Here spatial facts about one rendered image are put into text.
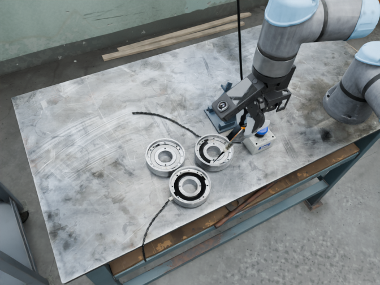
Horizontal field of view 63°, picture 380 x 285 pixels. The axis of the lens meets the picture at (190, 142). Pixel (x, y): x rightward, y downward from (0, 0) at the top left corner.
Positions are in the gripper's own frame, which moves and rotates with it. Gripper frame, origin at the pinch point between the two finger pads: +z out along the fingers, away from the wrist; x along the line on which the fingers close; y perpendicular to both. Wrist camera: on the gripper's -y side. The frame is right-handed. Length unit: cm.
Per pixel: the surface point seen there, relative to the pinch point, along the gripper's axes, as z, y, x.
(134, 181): 13.0, -27.6, 4.4
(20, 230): 68, -73, 31
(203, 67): 13.0, 9.4, 37.3
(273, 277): 93, 22, -27
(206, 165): 10.0, -9.2, -0.5
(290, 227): 93, 44, -10
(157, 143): 10.1, -18.3, 11.4
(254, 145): 8.8, 5.6, -0.4
